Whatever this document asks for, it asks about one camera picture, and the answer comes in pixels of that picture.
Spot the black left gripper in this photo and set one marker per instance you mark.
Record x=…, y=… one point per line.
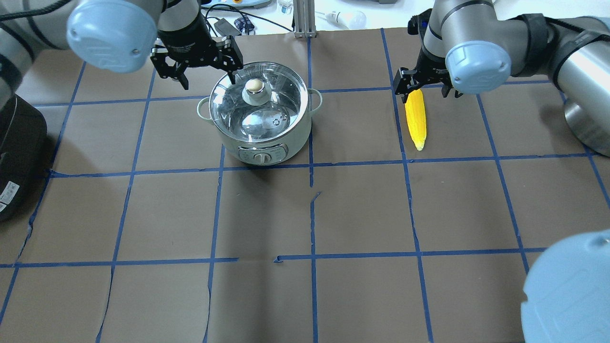
x=185, y=37

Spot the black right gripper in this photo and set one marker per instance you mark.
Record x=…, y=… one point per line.
x=430, y=67

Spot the yellow corn cob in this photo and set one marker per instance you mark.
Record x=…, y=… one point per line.
x=416, y=119

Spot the glass pot lid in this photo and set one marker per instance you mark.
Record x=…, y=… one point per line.
x=266, y=103

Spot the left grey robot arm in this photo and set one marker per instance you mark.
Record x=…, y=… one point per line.
x=114, y=35

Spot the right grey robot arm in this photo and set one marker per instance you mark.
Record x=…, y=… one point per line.
x=466, y=48

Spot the pale green electric pot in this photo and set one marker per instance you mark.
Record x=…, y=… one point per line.
x=268, y=152

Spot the black power adapter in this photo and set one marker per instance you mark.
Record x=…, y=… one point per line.
x=225, y=28

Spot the white light bulb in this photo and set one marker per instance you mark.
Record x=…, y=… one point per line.
x=351, y=20

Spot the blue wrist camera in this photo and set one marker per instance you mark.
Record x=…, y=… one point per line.
x=417, y=24

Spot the aluminium frame post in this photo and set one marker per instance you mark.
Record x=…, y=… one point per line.
x=304, y=19

